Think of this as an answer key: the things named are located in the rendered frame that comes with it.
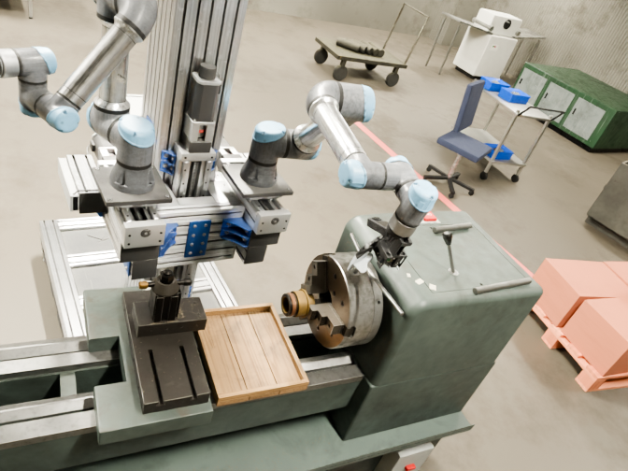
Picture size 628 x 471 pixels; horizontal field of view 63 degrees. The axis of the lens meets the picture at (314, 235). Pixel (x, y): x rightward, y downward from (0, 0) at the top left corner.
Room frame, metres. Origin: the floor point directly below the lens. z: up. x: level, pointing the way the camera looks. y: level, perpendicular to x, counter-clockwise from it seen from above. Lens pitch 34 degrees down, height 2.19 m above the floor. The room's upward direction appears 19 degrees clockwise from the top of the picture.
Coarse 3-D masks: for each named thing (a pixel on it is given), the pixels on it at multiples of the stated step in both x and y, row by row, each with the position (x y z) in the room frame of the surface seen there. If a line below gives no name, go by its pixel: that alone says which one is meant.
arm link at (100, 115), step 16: (96, 0) 1.51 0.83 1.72; (112, 0) 1.47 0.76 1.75; (96, 16) 1.51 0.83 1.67; (112, 16) 1.49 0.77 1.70; (128, 64) 1.56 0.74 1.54; (112, 80) 1.51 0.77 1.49; (96, 96) 1.53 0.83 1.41; (112, 96) 1.51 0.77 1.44; (96, 112) 1.49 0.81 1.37; (112, 112) 1.49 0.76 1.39; (128, 112) 1.55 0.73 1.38; (96, 128) 1.49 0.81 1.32
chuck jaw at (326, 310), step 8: (320, 304) 1.26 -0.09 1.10; (328, 304) 1.28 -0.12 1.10; (312, 312) 1.22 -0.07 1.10; (320, 312) 1.22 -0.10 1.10; (328, 312) 1.23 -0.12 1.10; (336, 312) 1.25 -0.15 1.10; (320, 320) 1.21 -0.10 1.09; (328, 320) 1.21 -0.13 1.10; (336, 320) 1.21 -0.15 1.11; (328, 328) 1.19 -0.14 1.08; (336, 328) 1.19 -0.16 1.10; (344, 328) 1.20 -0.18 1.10; (352, 328) 1.20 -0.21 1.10
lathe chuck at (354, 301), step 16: (320, 256) 1.40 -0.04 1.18; (336, 256) 1.36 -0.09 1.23; (352, 256) 1.39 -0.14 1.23; (336, 272) 1.31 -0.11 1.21; (336, 288) 1.28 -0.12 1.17; (352, 288) 1.25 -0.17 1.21; (368, 288) 1.28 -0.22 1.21; (336, 304) 1.26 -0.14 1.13; (352, 304) 1.22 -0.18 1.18; (368, 304) 1.25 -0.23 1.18; (352, 320) 1.20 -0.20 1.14; (368, 320) 1.23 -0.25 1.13; (320, 336) 1.27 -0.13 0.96; (336, 336) 1.21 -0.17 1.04; (352, 336) 1.20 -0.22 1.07
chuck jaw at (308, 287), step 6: (324, 258) 1.38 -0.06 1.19; (312, 264) 1.35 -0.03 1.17; (318, 264) 1.34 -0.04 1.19; (324, 264) 1.35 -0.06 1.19; (312, 270) 1.34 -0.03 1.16; (318, 270) 1.33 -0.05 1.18; (324, 270) 1.34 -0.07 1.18; (312, 276) 1.31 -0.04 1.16; (318, 276) 1.32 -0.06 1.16; (324, 276) 1.33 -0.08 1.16; (312, 282) 1.30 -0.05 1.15; (318, 282) 1.31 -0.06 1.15; (324, 282) 1.32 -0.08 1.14; (306, 288) 1.28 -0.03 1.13; (312, 288) 1.29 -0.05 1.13; (318, 288) 1.30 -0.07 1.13; (324, 288) 1.31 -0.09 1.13
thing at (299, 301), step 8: (288, 296) 1.23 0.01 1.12; (296, 296) 1.24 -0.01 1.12; (304, 296) 1.25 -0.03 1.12; (312, 296) 1.27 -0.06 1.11; (280, 304) 1.25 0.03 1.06; (288, 304) 1.26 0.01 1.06; (296, 304) 1.22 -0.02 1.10; (304, 304) 1.23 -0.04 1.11; (312, 304) 1.26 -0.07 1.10; (288, 312) 1.21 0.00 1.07; (296, 312) 1.22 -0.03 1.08; (304, 312) 1.22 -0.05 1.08
